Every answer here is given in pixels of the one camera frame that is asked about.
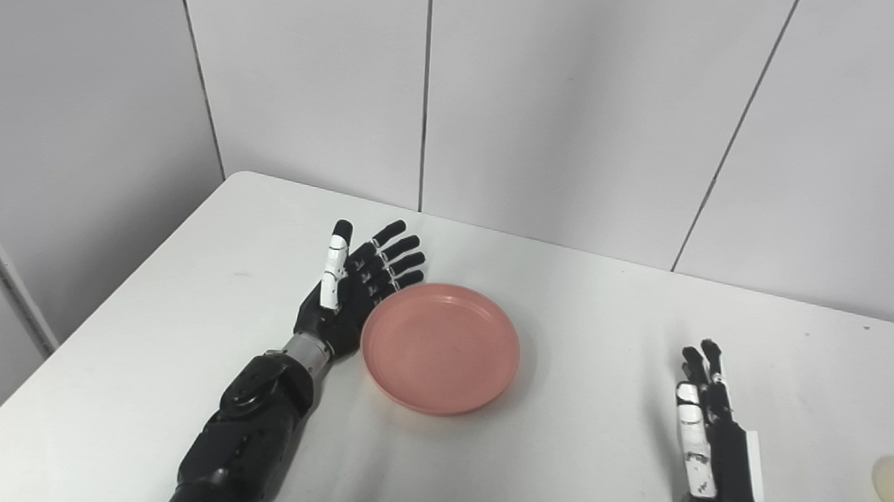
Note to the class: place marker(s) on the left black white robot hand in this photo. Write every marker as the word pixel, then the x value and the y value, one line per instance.
pixel 345 299

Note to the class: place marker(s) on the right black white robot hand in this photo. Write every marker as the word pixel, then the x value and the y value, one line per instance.
pixel 715 456

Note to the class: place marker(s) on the pink round plate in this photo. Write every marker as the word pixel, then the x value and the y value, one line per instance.
pixel 440 348

